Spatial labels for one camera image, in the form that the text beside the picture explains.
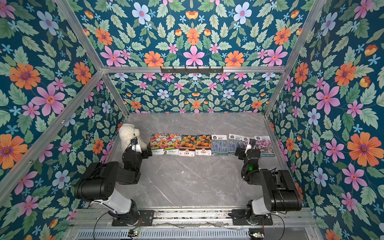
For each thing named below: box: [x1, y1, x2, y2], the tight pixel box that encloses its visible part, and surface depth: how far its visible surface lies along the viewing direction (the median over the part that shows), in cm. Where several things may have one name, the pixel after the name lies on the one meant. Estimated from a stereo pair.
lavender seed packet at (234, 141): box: [228, 133, 244, 154], surface depth 104 cm
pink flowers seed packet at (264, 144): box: [254, 135, 276, 158], surface depth 103 cm
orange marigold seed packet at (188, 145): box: [178, 134, 197, 157], surface depth 103 cm
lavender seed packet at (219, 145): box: [211, 134, 229, 156], surface depth 103 cm
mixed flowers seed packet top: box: [163, 133, 182, 155], surface depth 104 cm
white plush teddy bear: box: [118, 123, 148, 152], surface depth 87 cm
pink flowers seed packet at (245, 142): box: [242, 137, 249, 148], surface depth 104 cm
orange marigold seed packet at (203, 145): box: [195, 134, 212, 156], surface depth 103 cm
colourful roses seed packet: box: [150, 133, 167, 155], surface depth 104 cm
